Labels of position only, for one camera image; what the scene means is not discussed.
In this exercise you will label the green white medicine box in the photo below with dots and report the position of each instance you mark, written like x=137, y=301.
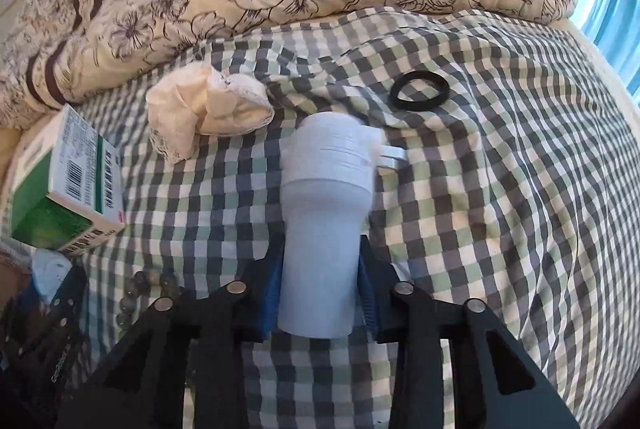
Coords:
x=66, y=193

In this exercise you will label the green checkered cloth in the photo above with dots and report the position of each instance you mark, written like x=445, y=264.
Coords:
x=521, y=186

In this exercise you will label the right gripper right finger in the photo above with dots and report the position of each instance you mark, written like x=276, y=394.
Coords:
x=460, y=351

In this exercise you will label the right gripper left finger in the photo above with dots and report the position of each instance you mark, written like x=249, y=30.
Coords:
x=177, y=343

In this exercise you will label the cream lace fabric bundle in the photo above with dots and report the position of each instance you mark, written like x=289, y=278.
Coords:
x=198, y=100

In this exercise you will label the white plastic bottle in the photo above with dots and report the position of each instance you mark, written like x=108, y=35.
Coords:
x=329, y=166

